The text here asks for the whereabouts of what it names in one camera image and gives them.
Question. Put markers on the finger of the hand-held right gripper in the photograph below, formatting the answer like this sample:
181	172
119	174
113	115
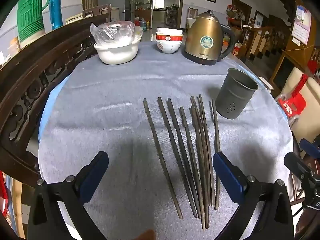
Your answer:
297	165
308	146

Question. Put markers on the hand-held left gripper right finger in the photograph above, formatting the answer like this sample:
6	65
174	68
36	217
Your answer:
225	175

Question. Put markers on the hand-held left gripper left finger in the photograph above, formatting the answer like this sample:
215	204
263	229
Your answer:
93	177

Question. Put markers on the row of dark chopsticks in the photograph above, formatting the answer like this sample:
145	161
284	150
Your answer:
201	170

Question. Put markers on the grey metal perforated cup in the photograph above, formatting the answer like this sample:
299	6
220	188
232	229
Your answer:
232	100

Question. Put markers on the cream chair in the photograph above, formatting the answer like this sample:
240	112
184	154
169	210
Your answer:
307	120

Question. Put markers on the red plastic stool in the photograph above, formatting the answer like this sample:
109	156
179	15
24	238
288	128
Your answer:
292	105

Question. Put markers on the grey tablecloth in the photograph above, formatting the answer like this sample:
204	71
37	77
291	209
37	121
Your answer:
112	120

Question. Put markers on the red hanging ornament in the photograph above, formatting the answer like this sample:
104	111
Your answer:
300	85

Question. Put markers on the blue table cover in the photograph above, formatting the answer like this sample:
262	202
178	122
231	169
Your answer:
53	92

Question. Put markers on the wooden stair railing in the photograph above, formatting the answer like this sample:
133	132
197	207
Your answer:
265	42

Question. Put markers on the dark carved wooden chair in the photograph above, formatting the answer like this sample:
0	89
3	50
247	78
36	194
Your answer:
25	85

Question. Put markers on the orange carton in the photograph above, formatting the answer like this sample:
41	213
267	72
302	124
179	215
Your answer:
236	48

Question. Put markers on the white plastic basin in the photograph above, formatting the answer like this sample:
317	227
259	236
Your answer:
117	53

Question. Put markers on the gold electric kettle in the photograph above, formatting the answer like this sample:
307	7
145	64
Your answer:
205	42

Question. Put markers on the white bowl with red emblem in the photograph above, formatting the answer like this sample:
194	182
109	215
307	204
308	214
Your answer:
168	47

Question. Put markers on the clear plastic bag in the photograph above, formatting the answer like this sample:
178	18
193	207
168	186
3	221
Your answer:
112	32

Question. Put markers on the red banded porcelain bowl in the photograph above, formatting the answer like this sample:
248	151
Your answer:
169	38

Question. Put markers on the plain white porcelain bowl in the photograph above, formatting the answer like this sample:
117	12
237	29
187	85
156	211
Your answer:
169	31

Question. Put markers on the clear water jug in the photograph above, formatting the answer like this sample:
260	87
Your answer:
143	25

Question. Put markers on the cream metal cabinet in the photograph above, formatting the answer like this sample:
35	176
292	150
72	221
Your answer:
113	13

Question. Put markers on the metal kitchen rack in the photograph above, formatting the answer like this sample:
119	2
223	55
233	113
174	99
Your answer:
172	15

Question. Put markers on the blue thermos flask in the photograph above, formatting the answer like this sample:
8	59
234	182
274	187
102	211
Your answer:
56	10

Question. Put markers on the green ribbed thermos jug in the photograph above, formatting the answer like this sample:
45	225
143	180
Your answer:
30	12

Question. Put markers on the wooden display shelf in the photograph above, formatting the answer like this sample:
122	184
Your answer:
141	0

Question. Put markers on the wall calendar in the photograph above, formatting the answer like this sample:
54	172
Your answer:
301	25

